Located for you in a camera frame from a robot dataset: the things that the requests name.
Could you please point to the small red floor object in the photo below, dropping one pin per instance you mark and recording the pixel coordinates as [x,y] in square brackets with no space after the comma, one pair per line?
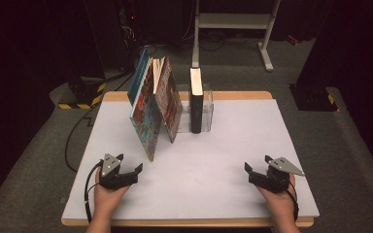
[292,39]

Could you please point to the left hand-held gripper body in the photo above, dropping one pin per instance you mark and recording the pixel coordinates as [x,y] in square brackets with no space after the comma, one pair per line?
[113,181]

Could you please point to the black hardcover book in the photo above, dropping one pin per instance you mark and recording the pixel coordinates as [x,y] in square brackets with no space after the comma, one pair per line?
[196,106]

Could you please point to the white table board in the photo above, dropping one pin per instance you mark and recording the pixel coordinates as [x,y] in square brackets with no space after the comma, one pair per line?
[207,178]

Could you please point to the clear acrylic book organizer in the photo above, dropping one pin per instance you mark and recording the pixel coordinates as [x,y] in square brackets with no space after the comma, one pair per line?
[209,113]

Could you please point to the white metal stand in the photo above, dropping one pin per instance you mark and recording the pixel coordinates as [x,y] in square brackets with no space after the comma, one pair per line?
[233,21]

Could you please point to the person's right hand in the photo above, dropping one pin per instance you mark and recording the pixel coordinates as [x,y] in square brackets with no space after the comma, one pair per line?
[281,205]

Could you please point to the black base with yellow stripes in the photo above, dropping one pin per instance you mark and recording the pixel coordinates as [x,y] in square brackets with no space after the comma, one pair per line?
[84,93]
[314,98]

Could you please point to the dark blue picture book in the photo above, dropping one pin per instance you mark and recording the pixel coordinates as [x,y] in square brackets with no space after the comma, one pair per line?
[136,81]

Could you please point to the purple magazine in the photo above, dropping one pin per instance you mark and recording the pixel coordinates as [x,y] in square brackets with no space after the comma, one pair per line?
[171,103]

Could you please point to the person's left hand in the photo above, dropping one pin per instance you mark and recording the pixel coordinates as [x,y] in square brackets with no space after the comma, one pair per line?
[107,204]

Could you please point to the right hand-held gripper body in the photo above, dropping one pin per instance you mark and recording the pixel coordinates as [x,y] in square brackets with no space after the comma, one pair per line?
[275,183]

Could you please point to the green and blue picture book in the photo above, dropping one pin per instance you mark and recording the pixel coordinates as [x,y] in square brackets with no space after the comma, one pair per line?
[145,123]

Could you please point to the black curtain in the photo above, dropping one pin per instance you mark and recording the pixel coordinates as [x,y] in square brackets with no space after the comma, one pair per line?
[353,48]
[19,64]

